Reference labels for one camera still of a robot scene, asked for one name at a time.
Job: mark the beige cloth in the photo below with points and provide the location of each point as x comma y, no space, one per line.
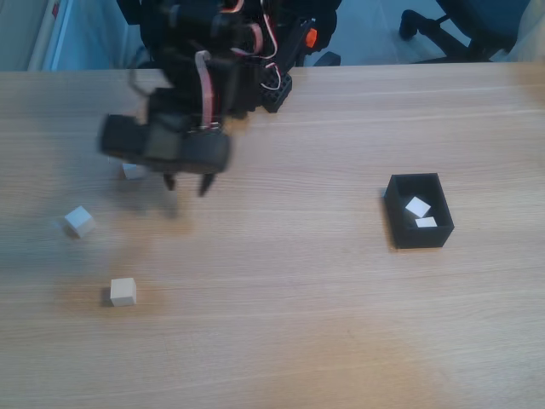
530,38

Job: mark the black open plastic box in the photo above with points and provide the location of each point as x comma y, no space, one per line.
426,238

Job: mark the black clamp with orange knob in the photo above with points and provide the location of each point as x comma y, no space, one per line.
311,37

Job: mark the white wooden cube block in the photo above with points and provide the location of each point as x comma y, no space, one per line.
133,171
78,221
418,207
426,222
123,292

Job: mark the white board with red mark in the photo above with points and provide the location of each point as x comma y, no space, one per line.
49,38

